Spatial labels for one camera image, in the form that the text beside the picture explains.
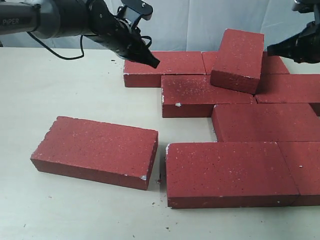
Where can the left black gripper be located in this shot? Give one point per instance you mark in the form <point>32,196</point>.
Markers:
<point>114,36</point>

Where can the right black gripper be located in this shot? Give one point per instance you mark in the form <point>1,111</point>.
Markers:
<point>303,47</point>

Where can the second row red brick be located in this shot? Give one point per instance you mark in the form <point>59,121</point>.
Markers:
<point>193,96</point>

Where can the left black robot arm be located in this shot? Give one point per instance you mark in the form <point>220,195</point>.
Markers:
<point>49,19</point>

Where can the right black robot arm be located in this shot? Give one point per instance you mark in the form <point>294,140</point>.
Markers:
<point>307,6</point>

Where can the right row red brick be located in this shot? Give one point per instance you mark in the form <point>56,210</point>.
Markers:
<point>289,89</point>

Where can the pale blue backdrop cloth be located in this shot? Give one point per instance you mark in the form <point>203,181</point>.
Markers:
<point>199,25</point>

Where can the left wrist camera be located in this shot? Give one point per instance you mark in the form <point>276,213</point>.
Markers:
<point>134,10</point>

